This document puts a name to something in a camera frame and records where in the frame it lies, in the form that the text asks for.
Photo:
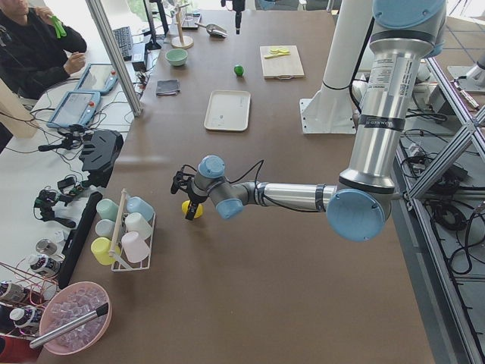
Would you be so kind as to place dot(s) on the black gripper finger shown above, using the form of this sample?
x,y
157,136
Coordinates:
x,y
237,21
191,210

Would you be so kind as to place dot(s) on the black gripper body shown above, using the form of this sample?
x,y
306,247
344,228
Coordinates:
x,y
195,198
237,15

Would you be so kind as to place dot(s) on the yellow whole lemon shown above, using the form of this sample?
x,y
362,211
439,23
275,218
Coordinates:
x,y
199,212

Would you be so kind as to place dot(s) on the green lime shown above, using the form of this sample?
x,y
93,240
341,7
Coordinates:
x,y
238,70

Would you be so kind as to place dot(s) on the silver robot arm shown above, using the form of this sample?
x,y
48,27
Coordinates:
x,y
400,34

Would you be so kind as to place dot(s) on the cream rectangular tray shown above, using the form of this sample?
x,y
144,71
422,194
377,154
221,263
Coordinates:
x,y
228,110

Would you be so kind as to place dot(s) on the metal scoop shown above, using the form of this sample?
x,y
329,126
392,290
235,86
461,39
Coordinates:
x,y
213,30

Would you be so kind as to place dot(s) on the light blue plastic cup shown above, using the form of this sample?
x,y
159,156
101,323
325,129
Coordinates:
x,y
139,205

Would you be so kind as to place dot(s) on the yellow plastic knife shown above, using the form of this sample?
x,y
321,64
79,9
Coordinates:
x,y
276,55

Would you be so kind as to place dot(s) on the white plastic cup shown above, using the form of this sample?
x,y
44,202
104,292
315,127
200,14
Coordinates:
x,y
136,222

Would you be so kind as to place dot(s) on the wooden mug tree stand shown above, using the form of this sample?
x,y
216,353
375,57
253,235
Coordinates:
x,y
180,41

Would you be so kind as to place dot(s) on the wooden cutting board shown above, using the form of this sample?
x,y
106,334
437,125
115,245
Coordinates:
x,y
282,68

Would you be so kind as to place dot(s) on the pink plastic cup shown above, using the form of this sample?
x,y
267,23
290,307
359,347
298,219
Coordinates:
x,y
134,247

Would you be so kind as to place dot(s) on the mint green bowl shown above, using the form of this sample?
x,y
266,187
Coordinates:
x,y
176,57

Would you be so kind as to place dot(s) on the mint plastic cup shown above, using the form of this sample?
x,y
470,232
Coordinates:
x,y
107,209

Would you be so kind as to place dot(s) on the black plastic cover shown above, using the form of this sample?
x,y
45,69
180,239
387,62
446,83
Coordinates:
x,y
100,151

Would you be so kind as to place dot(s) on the grey folded cloth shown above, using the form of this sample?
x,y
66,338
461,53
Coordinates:
x,y
167,87

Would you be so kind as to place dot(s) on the yellow plastic cup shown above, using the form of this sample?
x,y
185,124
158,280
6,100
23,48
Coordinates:
x,y
100,249

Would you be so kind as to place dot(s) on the black keyboard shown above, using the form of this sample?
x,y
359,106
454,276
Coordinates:
x,y
124,41

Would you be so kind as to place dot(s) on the blue teach pendant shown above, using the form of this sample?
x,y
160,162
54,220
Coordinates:
x,y
98,77
76,107

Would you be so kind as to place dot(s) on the white pillar with base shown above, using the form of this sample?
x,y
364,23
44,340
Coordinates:
x,y
330,109

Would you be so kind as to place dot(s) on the pink bowl of ice cubes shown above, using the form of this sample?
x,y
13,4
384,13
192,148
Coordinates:
x,y
71,303

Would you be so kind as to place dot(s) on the person in black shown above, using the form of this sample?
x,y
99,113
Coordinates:
x,y
33,58

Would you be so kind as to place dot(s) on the aluminium frame post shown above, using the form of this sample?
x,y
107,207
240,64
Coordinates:
x,y
103,26

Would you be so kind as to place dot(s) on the white wire cup rack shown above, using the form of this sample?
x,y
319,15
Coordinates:
x,y
116,250

